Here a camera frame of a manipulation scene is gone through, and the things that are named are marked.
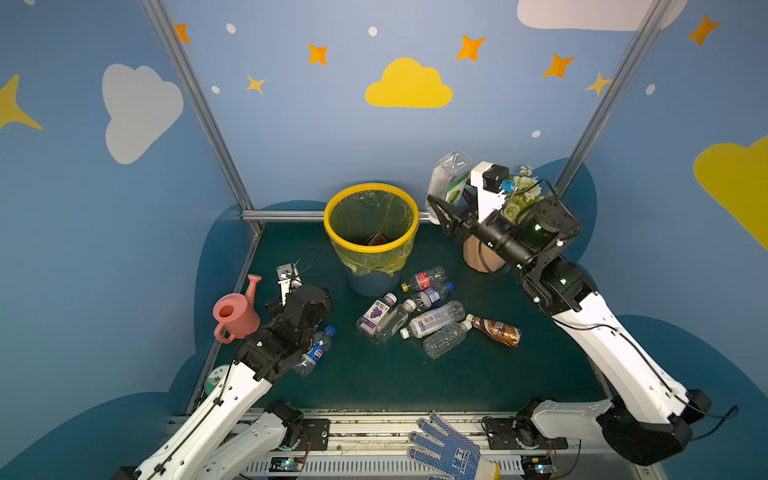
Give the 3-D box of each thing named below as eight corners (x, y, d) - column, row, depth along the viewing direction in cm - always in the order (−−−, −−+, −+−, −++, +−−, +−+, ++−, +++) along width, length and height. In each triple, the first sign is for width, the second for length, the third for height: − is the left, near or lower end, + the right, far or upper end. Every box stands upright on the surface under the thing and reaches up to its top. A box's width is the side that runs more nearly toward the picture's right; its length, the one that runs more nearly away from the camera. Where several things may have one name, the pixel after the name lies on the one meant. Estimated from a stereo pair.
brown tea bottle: (463, 327, 94) (465, 321, 91) (467, 314, 97) (469, 309, 94) (515, 348, 90) (519, 343, 87) (517, 334, 92) (522, 329, 89)
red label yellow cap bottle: (404, 296, 101) (405, 290, 98) (399, 283, 104) (399, 277, 101) (448, 283, 104) (450, 277, 101) (441, 271, 108) (443, 265, 105)
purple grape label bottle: (354, 328, 93) (354, 324, 91) (382, 291, 102) (382, 287, 100) (371, 338, 91) (371, 335, 89) (398, 300, 100) (398, 296, 98)
